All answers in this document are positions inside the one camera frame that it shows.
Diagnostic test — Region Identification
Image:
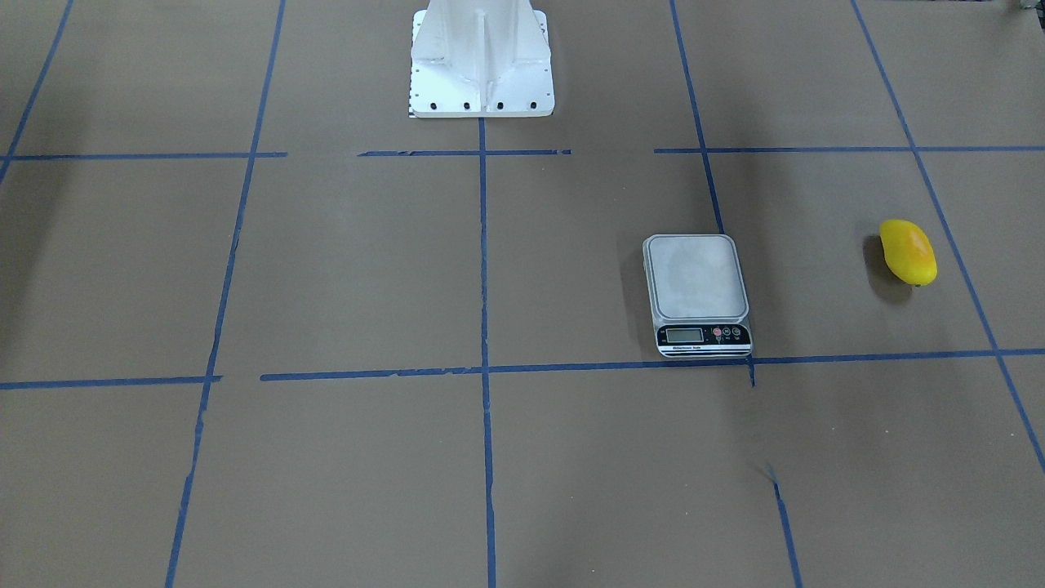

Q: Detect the yellow mango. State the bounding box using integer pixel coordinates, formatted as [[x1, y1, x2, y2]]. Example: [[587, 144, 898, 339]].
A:
[[878, 217, 938, 287]]

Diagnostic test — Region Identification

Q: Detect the silver digital kitchen scale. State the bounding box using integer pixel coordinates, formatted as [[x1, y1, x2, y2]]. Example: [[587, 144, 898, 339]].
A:
[[642, 234, 754, 359]]

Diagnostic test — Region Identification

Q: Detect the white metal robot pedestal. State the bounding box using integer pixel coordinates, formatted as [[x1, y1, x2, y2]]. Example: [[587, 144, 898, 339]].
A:
[[408, 1, 556, 118]]

